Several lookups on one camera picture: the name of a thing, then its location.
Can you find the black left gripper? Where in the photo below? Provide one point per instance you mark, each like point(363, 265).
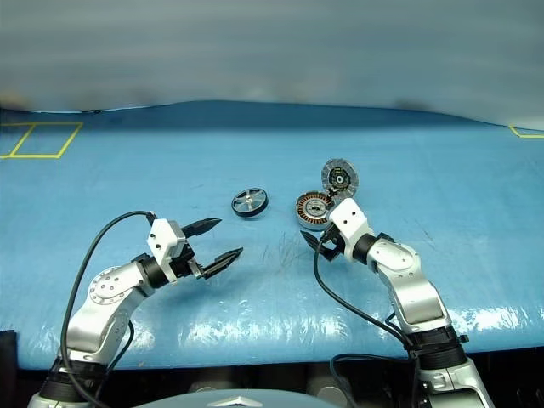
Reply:
point(187, 264)

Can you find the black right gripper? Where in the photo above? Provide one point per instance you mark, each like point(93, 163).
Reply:
point(336, 242)

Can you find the motor stator with copper windings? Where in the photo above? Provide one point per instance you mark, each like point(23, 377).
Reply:
point(309, 212)

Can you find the grey disc with black hub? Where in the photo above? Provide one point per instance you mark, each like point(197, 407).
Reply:
point(340, 178)

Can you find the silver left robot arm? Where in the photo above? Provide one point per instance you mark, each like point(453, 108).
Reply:
point(106, 289)

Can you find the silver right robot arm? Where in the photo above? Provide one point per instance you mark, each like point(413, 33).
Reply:
point(416, 293)

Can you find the blue table cover sheet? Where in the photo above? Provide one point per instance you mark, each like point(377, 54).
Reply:
point(212, 161)

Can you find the dark rounded shape under table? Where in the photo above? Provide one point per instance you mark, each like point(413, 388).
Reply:
point(325, 382)
point(206, 384)

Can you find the grey robot torso shell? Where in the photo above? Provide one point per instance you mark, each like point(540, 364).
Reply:
point(238, 401)

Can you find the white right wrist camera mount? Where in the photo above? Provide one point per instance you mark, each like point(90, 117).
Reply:
point(350, 221)

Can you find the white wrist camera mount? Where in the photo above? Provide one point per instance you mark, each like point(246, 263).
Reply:
point(350, 221)
point(163, 238)

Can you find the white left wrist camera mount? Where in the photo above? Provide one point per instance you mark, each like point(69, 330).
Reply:
point(163, 238)

